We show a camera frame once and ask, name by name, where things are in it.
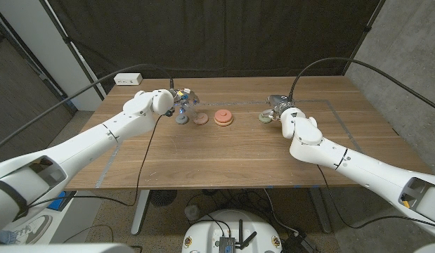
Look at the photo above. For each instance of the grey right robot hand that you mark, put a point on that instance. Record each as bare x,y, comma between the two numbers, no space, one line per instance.
278,102

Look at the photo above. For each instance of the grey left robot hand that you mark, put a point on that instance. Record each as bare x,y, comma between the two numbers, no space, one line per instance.
185,96

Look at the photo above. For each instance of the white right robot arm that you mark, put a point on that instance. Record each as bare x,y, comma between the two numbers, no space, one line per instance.
343,158

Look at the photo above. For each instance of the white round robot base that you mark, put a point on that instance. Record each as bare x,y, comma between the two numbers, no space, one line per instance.
203,235

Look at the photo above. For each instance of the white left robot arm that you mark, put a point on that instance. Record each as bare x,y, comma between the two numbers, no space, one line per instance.
97,140

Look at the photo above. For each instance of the white power strip box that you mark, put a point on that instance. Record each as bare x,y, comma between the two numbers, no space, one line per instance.
128,79

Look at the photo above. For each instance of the black fabric backdrop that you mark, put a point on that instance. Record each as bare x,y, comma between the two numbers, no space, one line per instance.
217,35

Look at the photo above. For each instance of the black round floor fan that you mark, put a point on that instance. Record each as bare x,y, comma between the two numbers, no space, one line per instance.
162,197

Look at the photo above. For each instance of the black backdrop stand pole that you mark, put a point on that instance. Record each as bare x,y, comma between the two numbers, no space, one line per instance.
67,39
368,28

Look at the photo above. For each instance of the grey round floor puck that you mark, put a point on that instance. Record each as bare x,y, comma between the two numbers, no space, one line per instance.
192,212

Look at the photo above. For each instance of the grey table leg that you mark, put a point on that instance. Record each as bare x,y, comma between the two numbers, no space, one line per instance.
322,214

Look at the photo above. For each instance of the white table leg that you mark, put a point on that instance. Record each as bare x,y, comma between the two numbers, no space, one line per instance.
140,214

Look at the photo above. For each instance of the black power adapter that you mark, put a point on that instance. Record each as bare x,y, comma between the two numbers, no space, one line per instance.
296,244

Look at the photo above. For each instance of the grey antenna radio module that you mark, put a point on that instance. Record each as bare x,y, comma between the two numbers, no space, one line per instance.
227,244

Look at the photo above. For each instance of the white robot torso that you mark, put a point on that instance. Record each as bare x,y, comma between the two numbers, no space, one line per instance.
62,248

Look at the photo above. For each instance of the white grey sneaker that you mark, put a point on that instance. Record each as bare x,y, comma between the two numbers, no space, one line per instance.
36,225

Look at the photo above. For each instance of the person's leg in jeans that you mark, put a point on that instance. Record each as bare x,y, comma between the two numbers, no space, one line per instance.
5,237

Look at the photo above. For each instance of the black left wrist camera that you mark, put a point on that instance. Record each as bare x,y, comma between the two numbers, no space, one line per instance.
169,112

